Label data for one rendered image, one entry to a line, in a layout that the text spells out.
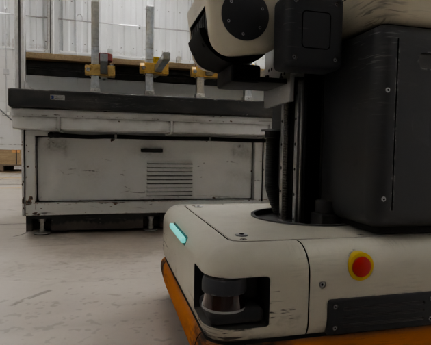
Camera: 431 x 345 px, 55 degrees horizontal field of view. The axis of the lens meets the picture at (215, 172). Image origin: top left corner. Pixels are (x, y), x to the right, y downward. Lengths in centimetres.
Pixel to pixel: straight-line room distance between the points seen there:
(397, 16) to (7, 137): 882
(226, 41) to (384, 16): 31
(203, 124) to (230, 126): 14
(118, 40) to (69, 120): 749
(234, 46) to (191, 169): 147
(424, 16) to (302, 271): 54
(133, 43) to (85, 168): 737
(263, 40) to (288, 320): 56
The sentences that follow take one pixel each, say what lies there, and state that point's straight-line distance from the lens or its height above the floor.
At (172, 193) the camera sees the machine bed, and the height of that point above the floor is 20.
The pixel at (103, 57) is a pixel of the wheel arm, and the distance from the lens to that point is 175.
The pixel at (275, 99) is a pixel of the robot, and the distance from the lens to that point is 103.
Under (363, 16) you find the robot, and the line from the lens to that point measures 92.
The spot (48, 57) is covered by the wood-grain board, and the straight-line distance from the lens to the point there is 223.
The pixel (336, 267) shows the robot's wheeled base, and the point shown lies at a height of 24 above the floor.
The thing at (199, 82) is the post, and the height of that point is 78.
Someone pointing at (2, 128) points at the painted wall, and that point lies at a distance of 938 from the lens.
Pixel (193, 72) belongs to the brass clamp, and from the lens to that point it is 207.
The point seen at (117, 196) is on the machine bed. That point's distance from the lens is 227.
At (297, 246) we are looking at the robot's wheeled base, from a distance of 76.
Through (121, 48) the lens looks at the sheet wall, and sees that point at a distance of 944.
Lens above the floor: 44
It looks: 3 degrees down
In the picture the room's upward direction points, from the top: 1 degrees clockwise
